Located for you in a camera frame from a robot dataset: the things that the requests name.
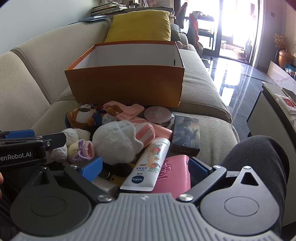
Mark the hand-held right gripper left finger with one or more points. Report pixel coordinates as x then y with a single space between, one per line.
92 168

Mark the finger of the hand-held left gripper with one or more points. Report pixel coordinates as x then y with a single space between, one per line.
19 134
55 140

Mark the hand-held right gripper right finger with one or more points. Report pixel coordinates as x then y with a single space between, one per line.
198 168

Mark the cream crocheted doll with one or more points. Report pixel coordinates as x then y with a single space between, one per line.
74 146

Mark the pink embossed wallet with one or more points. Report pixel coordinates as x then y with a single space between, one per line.
173 173

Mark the white pink-striped plush toy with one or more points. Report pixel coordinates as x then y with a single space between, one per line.
115 141

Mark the dark photo card box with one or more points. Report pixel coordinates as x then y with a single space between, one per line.
185 134

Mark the white hand cream tube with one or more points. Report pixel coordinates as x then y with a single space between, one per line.
145 166

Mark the pink selfie stick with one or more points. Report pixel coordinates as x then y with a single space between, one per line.
129 111

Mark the orange cardboard box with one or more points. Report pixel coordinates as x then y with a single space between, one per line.
124 88

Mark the small white box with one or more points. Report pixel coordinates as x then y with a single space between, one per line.
108 186

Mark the beige fabric sofa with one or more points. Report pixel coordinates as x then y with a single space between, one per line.
34 92

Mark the person's leg in dark trousers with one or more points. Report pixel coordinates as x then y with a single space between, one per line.
259 157

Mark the round pink cosmetic compact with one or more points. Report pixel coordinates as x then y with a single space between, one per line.
157 114

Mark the white side table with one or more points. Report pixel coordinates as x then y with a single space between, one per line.
261 115

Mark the red packet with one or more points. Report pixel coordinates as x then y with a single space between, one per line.
286 102

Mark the dark book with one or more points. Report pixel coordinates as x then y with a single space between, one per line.
290 92

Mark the blue folder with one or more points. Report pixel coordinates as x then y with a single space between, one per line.
92 18

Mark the black shelf rack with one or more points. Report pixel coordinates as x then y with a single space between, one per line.
208 32

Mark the grey patterned cushion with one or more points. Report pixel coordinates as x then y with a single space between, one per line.
175 31

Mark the copper vase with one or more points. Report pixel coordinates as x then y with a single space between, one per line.
284 58

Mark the yellow pillow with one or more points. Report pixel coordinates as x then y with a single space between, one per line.
138 25

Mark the stack of books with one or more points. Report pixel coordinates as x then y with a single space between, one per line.
108 8

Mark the red cloth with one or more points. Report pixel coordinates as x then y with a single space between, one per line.
193 25

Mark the dried flowers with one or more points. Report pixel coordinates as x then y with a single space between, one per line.
280 40

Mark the black office chair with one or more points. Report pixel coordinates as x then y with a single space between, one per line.
181 14

